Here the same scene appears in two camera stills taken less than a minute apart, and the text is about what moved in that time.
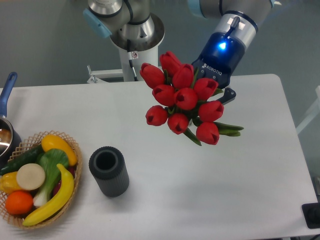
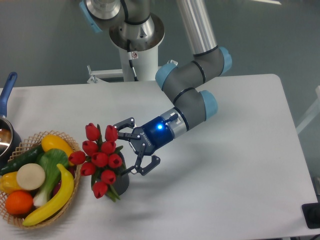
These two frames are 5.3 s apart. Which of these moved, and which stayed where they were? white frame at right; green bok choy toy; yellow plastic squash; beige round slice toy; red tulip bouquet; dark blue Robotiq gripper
Moved: dark blue Robotiq gripper; red tulip bouquet
Stayed: green bok choy toy; white frame at right; beige round slice toy; yellow plastic squash
